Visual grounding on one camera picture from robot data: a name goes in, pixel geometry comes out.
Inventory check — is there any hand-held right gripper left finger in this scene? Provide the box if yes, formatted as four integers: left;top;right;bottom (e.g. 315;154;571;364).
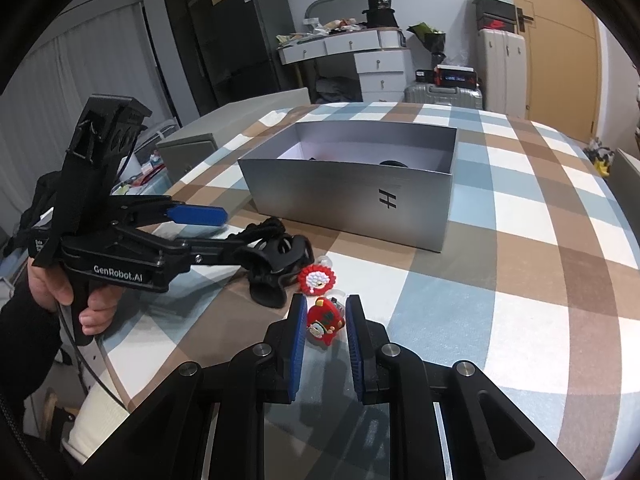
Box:
75;292;308;480

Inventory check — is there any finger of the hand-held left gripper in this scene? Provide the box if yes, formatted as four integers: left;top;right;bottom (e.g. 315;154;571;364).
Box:
112;194;230;229
152;233;263;268

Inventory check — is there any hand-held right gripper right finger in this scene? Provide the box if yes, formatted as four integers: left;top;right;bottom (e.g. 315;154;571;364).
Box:
345;294;586;480

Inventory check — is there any red figure charm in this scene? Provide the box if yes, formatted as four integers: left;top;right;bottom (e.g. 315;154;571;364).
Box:
306;297;347;346

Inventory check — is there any black hair claw clip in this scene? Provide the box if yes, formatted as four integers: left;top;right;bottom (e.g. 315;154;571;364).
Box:
244;234;314;309

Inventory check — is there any silver cardboard box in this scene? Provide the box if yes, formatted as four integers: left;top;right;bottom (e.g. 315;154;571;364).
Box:
237;119;459;254

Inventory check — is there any person's left forearm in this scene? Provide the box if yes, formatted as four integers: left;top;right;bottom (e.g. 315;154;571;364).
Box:
0;285;67;412

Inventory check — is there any person's left hand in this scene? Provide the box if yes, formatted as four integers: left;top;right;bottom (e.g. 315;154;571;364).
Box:
27;259;119;336

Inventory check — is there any red white round charm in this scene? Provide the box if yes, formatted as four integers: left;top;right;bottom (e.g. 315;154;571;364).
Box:
297;256;337;297

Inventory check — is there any grey bedside cabinet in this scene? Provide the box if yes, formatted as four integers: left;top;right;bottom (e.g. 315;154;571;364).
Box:
155;87;311;187
614;147;640;202

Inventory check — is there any plaid blanket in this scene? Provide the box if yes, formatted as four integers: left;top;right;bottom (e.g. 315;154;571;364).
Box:
99;100;640;480

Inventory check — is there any white curtain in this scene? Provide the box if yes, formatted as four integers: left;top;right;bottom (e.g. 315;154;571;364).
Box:
0;2;167;202

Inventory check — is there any grey fridge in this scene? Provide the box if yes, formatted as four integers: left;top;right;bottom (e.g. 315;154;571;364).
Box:
209;0;296;109

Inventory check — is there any dark wardrobe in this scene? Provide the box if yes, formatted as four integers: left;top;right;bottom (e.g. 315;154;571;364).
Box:
159;0;221;127

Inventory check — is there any white desk with drawers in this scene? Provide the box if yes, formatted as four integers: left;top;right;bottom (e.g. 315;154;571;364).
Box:
277;27;407;104

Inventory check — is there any grey arched mirror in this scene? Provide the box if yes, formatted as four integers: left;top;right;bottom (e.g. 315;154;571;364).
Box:
304;0;369;22

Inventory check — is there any silver suitcase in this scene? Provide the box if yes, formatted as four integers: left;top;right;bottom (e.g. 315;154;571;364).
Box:
403;82;485;110

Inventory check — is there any black red flat box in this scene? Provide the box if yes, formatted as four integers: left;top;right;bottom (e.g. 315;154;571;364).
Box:
433;64;479;89

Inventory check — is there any dark wrapped bouquet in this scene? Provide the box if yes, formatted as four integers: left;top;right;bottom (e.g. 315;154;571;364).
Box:
407;21;447;54

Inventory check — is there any pile of shoes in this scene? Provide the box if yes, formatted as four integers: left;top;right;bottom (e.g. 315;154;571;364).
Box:
584;137;619;177

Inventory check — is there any white suitcase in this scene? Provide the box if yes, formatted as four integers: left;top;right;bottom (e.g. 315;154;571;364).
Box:
477;27;529;119

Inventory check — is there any wooden door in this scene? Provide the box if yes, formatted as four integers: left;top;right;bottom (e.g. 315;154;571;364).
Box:
495;0;602;144

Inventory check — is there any red black shoe box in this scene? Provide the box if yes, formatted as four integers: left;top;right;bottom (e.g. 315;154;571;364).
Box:
475;15;519;31

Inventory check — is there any black lace hair tie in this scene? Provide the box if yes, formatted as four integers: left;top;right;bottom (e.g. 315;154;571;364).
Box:
224;217;284;242

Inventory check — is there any black cable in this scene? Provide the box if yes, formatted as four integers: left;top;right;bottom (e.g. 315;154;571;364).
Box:
54;304;129;409

